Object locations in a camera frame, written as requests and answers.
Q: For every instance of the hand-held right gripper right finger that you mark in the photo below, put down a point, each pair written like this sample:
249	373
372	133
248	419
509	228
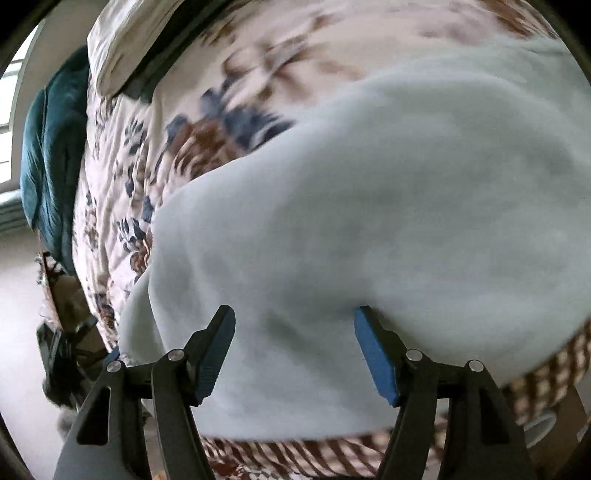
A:
374	355

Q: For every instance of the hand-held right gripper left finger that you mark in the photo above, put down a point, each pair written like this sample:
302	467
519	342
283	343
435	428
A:
216	357

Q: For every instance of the light blue fleece cloth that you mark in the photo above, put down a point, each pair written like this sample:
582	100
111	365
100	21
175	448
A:
346	207

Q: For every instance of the grey ribbed radiator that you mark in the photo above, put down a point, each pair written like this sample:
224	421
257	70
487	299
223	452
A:
11	214

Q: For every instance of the teal blanket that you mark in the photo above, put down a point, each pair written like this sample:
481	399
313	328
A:
51	161

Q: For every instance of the floral printed blanket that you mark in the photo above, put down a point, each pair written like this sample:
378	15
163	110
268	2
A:
194	138

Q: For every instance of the window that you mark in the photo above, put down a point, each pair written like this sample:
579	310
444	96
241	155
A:
9	138

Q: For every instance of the dark cloth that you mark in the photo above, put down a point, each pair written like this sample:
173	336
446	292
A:
157	64

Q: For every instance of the white pillow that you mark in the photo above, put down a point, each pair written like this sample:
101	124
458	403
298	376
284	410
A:
124	50

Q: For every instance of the wooden bed frame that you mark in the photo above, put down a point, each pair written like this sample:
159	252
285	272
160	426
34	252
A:
64	290

